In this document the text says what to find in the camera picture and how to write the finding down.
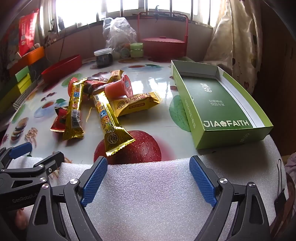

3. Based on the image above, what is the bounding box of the pale crumpled cloth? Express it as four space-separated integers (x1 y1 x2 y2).
284 153 296 181

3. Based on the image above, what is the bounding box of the red jelly cup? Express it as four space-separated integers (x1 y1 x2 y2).
67 77 80 95

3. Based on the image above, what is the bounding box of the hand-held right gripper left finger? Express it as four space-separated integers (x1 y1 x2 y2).
26 156 108 241

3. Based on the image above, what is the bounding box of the orange box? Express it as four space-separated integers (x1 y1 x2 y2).
9 46 45 70

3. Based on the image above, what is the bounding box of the dark red snack packet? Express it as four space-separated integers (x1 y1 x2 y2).
82 79 109 95

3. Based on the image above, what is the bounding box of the clear plastic bag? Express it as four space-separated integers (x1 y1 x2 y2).
102 17 137 50

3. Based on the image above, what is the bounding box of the barred window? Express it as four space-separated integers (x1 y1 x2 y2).
39 0 229 26

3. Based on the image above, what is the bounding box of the green storage box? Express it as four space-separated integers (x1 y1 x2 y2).
15 66 30 81

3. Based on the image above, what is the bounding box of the dark jar with white lid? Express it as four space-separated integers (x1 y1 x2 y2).
94 49 114 67

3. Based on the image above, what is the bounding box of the white foam sheet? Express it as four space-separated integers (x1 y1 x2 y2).
7 133 289 241

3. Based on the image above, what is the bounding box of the green plastic jar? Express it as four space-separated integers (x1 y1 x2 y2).
129 43 144 58

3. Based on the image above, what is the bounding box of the yellow-green storage box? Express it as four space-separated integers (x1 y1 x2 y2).
16 74 33 93

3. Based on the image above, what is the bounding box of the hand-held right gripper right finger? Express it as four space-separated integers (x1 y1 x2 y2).
189 155 272 241

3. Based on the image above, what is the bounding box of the small yellow snack packet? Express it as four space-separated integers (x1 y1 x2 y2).
107 70 124 84

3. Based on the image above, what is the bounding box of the wide yellow snack packet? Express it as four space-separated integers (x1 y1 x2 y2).
109 91 163 117

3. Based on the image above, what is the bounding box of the green cardboard box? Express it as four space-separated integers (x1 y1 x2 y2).
171 60 274 150

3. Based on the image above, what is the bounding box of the red plastic bowl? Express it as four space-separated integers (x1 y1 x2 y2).
41 54 82 84

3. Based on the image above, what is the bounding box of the long yellow snack bar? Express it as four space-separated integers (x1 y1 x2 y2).
63 80 85 141
92 91 136 158

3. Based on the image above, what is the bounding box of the brown wooden wardrobe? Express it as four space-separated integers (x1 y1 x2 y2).
252 0 296 98

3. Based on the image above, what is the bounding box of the cream patterned curtain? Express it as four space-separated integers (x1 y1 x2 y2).
203 0 264 93

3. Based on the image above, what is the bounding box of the person's left hand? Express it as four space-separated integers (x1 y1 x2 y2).
14 207 30 232

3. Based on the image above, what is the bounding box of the red basket with handle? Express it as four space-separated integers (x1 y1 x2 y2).
137 12 189 62

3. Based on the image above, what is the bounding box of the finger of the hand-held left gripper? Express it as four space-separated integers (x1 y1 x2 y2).
0 142 33 171
0 151 65 184

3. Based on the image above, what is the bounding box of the red snack bag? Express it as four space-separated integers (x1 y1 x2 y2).
18 9 40 57

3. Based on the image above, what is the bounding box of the pink jelly cup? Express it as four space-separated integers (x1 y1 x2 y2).
105 74 134 99

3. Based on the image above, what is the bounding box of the small red snack packet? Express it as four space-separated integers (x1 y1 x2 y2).
50 106 70 133

